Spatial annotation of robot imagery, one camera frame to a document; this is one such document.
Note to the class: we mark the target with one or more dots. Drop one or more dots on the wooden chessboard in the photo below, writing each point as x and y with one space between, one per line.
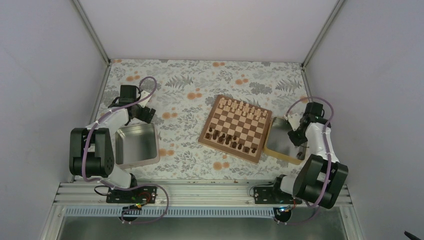
248 122

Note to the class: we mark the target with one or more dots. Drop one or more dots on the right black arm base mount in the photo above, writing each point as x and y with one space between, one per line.
264 194

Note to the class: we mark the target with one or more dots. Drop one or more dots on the yellow tin with dark pieces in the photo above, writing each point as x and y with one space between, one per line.
279 145

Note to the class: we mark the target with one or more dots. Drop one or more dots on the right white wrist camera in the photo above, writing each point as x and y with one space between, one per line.
294 120

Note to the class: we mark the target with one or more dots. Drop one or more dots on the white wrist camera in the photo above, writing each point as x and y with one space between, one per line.
145 96
294 120

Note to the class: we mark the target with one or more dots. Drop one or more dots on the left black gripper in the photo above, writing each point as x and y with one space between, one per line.
143 117

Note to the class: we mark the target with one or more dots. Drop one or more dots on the empty silver metal tin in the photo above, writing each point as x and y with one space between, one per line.
136 146

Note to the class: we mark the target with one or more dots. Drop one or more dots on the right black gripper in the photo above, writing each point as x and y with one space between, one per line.
296 141

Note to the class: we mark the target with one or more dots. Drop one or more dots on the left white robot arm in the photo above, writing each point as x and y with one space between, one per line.
91 153

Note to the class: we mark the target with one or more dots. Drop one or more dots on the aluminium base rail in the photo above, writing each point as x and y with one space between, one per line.
174 198

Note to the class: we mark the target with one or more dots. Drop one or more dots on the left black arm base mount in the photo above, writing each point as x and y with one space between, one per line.
134 199

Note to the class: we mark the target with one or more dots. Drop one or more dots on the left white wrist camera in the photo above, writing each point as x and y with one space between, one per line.
145 96

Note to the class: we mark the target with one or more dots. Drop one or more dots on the floral patterned table mat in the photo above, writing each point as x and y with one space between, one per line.
184 92

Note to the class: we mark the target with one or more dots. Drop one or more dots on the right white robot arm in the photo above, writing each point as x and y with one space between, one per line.
322 177

